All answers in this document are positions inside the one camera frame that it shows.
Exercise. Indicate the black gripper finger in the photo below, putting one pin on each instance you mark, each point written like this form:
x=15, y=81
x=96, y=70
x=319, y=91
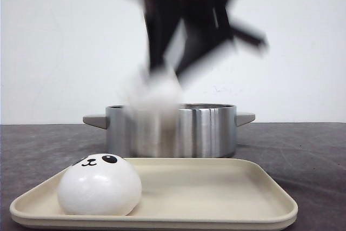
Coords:
x=161, y=18
x=202, y=37

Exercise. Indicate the panda bun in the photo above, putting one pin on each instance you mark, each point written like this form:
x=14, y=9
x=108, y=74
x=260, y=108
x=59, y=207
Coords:
x=152, y=98
x=99, y=184

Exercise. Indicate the stainless steel steamer pot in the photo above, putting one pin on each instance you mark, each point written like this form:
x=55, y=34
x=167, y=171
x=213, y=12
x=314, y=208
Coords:
x=201, y=130

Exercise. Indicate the beige rectangular tray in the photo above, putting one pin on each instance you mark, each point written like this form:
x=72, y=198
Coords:
x=178, y=194

